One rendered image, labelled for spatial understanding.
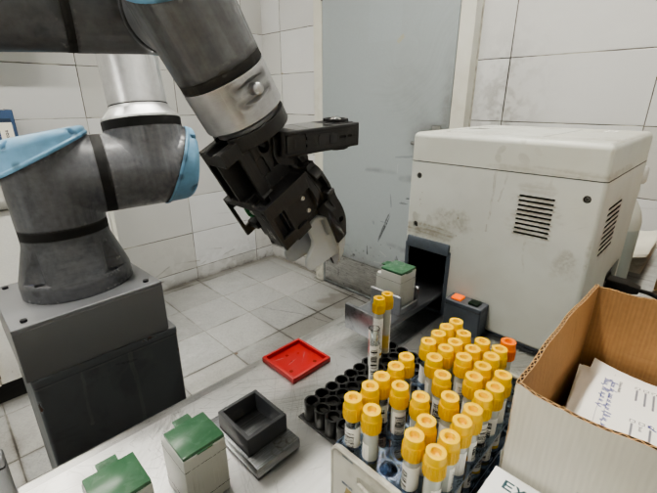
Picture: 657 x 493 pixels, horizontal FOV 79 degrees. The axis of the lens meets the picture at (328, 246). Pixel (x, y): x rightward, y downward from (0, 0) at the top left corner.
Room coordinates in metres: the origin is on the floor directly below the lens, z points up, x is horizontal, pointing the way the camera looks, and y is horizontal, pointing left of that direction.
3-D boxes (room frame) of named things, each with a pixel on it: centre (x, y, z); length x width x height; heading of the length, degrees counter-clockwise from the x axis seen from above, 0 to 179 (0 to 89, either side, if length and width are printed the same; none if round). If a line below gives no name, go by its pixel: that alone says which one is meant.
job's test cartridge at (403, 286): (0.56, -0.11, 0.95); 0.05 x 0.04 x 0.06; 45
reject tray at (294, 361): (0.47, 0.05, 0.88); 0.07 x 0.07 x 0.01; 45
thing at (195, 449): (0.28, 0.12, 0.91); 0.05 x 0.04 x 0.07; 45
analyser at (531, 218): (0.65, -0.32, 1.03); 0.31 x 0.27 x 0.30; 135
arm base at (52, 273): (0.57, 0.39, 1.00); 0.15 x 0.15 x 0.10
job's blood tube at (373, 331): (0.39, -0.05, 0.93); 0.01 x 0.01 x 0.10
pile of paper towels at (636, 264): (0.89, -0.71, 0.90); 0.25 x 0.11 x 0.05; 135
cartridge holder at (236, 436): (0.33, 0.08, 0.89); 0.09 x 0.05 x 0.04; 46
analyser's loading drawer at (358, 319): (0.58, -0.12, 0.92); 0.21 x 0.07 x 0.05; 135
